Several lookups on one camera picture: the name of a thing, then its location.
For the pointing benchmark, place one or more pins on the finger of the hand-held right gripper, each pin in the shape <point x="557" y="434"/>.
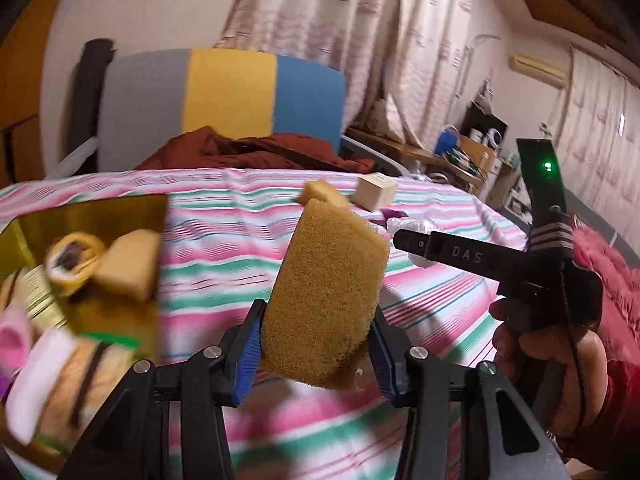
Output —
<point x="415" y="242"/>

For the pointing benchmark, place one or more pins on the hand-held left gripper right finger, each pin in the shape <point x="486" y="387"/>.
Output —
<point x="382" y="365"/>

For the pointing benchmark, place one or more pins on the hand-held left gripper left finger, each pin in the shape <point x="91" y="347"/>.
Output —
<point x="247" y="360"/>

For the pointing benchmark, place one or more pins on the yellow scouring sponge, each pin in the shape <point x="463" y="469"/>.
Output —
<point x="320" y="295"/>

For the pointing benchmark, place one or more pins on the dark red gift box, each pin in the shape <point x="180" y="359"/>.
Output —
<point x="100" y="220"/>

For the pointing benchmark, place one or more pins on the white melamine sponge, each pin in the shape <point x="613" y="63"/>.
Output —
<point x="35" y="385"/>

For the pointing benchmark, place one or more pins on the person's right forearm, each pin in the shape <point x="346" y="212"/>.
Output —
<point x="620" y="420"/>

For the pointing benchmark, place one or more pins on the person's right hand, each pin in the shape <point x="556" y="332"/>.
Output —
<point x="560" y="370"/>

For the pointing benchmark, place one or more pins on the white plastic wrapper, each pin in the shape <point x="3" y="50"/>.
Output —
<point x="417" y="227"/>

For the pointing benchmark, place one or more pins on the pink blanket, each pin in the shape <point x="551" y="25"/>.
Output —
<point x="615" y="270"/>

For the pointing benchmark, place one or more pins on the small cardboard box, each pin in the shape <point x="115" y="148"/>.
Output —
<point x="377" y="191"/>

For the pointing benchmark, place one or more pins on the wooden desk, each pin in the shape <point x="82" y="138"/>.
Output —
<point x="400" y="152"/>

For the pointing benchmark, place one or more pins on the striped tablecloth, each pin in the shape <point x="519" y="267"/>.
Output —
<point x="225" y="240"/>

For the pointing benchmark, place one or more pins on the sheer window curtain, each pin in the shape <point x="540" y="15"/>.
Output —
<point x="600" y="135"/>

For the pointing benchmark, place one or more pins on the black shelf unit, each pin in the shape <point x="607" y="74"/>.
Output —
<point x="482" y="122"/>

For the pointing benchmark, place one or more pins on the dark red garment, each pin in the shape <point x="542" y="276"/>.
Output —
<point x="260" y="152"/>

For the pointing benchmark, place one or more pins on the patterned beige curtain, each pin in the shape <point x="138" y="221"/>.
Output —
<point x="360" y="35"/>

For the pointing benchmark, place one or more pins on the grey yellow blue chair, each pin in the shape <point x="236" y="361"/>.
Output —
<point x="225" y="95"/>

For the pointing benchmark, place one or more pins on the wall air conditioner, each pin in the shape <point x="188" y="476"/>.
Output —
<point x="539" y="70"/>

